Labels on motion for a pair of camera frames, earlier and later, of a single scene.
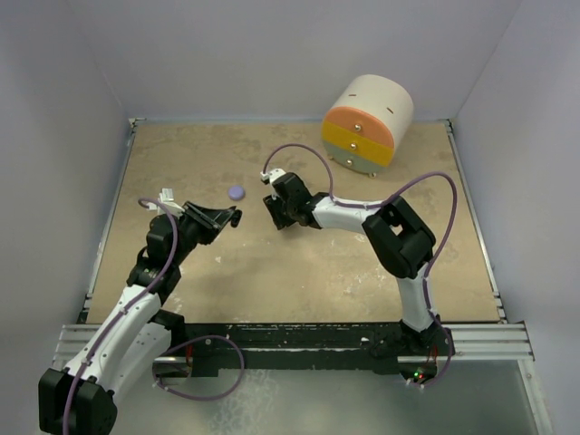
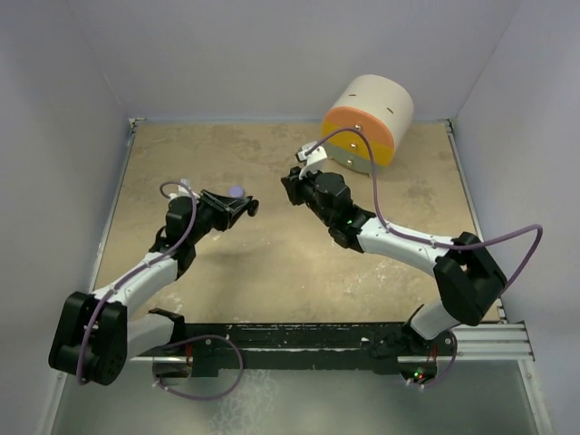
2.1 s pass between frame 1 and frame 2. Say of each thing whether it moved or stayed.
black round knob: moved
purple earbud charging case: stayed
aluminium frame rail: stayed
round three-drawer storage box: stayed
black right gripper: moved
